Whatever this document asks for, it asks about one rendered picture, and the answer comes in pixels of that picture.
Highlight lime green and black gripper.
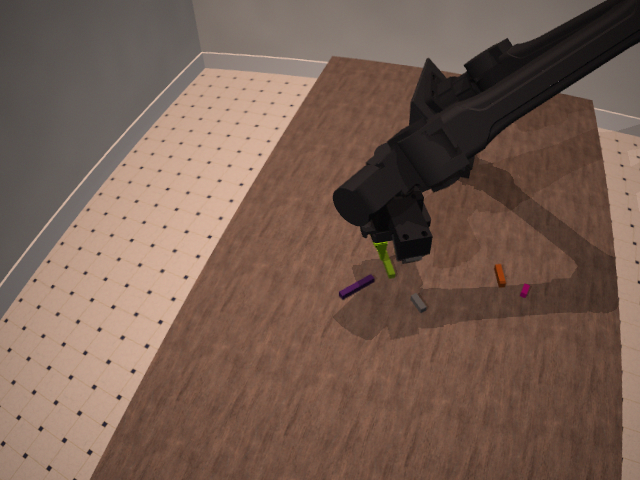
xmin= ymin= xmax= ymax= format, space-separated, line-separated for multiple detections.
xmin=360 ymin=188 xmax=431 ymax=261

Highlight lime green rectangular bar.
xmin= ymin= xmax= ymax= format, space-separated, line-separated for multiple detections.
xmin=383 ymin=250 xmax=395 ymax=279

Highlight grey rectangular bar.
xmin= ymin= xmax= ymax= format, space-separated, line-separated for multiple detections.
xmin=410 ymin=293 xmax=426 ymax=313

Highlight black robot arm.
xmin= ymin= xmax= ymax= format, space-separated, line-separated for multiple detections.
xmin=333 ymin=0 xmax=640 ymax=264

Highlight purple rod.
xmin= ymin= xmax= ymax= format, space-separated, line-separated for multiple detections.
xmin=339 ymin=274 xmax=374 ymax=300

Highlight orange rod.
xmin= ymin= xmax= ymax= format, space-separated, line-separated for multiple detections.
xmin=494 ymin=264 xmax=506 ymax=288

